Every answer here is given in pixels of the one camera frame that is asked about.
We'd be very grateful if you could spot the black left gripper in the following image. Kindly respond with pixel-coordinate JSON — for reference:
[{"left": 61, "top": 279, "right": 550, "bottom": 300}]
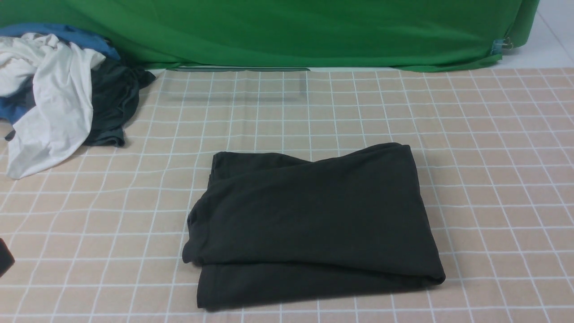
[{"left": 0, "top": 238, "right": 16, "bottom": 277}]

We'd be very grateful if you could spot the dark gray long-sleeved shirt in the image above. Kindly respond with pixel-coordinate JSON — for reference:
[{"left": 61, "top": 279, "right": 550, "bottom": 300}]
[{"left": 182, "top": 143, "right": 446, "bottom": 311}]

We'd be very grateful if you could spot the white shirt in pile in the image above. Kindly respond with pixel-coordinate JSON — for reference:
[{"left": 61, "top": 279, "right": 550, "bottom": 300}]
[{"left": 1, "top": 33, "right": 106, "bottom": 179}]

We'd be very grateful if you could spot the beige checked tablecloth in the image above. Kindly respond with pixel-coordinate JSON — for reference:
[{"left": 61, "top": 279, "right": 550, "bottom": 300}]
[{"left": 0, "top": 68, "right": 574, "bottom": 323}]

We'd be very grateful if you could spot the blue garment in pile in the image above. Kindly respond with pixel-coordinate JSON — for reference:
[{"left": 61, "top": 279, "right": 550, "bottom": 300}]
[{"left": 0, "top": 22, "right": 122, "bottom": 126}]

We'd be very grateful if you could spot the dark gray garment in pile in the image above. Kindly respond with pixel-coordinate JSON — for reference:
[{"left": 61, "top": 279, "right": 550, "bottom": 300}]
[{"left": 83, "top": 58, "right": 156, "bottom": 147}]

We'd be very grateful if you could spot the green backdrop cloth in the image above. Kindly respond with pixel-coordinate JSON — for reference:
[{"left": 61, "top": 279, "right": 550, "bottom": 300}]
[{"left": 1, "top": 0, "right": 539, "bottom": 72}]

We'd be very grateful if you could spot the blue binder clip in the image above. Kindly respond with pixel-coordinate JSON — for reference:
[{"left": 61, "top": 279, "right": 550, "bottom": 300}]
[{"left": 490, "top": 37, "right": 514, "bottom": 56}]

